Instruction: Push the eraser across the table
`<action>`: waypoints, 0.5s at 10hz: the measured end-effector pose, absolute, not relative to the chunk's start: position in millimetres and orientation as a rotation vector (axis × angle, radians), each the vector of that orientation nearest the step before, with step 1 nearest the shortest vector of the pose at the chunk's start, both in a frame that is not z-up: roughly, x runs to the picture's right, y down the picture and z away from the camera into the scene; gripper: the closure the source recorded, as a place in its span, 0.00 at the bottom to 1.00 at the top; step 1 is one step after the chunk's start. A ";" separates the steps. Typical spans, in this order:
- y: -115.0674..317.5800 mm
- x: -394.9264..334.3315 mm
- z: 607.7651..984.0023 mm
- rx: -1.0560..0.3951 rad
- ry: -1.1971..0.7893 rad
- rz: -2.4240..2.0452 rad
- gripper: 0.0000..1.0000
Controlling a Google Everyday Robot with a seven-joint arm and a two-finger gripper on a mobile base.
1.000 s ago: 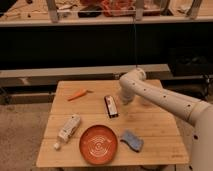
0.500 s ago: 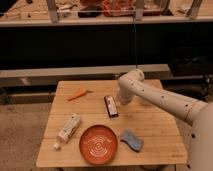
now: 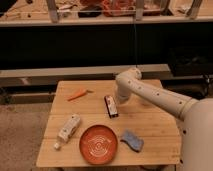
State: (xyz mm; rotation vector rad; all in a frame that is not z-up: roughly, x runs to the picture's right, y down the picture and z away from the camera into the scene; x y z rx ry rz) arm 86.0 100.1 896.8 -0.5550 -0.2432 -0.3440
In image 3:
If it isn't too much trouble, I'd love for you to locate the orange round plate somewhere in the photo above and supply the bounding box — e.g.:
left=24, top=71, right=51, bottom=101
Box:
left=79, top=125, right=118, bottom=165

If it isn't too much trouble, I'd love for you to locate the thin vertical cable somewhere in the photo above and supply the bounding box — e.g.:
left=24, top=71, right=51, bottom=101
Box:
left=133, top=16, right=138, bottom=69

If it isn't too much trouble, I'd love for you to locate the wooden folding table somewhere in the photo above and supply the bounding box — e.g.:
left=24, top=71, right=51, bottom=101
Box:
left=36, top=80, right=181, bottom=168

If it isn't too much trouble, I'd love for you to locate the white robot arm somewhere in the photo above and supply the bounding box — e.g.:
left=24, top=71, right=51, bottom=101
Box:
left=115, top=68, right=213, bottom=171

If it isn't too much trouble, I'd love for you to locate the white plastic bottle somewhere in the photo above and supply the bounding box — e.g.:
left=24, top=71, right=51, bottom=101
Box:
left=54, top=114, right=81, bottom=150

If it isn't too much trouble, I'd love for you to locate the grey metal shelf rail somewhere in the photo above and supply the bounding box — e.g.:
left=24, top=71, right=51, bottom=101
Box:
left=0, top=63, right=171, bottom=88

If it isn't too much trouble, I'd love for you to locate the blue sponge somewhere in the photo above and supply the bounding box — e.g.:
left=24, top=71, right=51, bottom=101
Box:
left=121, top=130, right=144, bottom=152

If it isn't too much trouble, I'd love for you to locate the orange carrot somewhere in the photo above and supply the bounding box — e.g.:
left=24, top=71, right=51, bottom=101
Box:
left=67, top=89, right=93, bottom=101

